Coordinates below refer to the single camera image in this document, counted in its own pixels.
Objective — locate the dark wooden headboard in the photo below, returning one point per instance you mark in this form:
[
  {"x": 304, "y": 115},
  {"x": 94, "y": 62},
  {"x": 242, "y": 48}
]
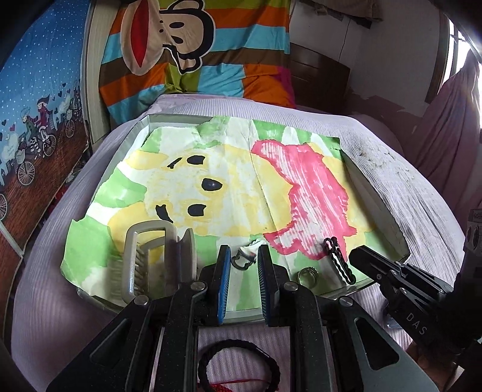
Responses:
[{"x": 320, "y": 79}]

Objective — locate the small black white charm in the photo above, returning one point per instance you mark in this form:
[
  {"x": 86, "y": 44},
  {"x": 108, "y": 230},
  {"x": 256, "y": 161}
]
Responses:
[{"x": 244, "y": 258}]

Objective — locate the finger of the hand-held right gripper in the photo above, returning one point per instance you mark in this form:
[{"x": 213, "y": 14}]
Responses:
[
  {"x": 391, "y": 269},
  {"x": 395, "y": 301}
]

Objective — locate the white wooden board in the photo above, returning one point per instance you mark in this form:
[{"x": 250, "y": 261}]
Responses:
[{"x": 99, "y": 68}]

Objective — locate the blue printed wardrobe cloth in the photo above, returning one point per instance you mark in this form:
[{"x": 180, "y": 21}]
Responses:
[{"x": 41, "y": 94}]

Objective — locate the window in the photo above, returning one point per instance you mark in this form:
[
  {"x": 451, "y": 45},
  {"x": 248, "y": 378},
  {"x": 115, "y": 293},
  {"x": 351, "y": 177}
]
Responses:
[{"x": 453, "y": 49}]

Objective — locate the brown hanging garment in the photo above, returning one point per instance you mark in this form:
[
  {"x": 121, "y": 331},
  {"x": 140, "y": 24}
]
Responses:
[{"x": 380, "y": 7}]

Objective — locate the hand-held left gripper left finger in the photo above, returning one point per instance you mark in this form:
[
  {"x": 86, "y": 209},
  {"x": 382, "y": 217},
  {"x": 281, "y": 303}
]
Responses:
[{"x": 225, "y": 286}]

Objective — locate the pink curtain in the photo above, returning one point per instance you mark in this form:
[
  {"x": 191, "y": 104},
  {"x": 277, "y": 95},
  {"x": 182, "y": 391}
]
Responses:
[{"x": 452, "y": 143}]

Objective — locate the grey folding hair comb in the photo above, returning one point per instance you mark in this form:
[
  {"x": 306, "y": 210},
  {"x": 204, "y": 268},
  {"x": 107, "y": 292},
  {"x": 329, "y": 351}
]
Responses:
[{"x": 150, "y": 233}]

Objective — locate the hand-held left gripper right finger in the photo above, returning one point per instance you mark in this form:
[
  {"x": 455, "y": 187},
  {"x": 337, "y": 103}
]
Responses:
[{"x": 265, "y": 286}]

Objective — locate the striped monkey print blanket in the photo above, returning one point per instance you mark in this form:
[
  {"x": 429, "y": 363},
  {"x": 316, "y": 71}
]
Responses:
[{"x": 226, "y": 45}]

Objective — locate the grey shallow tray box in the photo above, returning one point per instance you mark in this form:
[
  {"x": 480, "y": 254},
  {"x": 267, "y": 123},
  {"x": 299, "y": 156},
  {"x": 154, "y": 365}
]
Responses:
[{"x": 388, "y": 222}]

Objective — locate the cartoon bear paper lining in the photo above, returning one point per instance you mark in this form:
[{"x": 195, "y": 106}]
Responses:
[{"x": 233, "y": 177}]

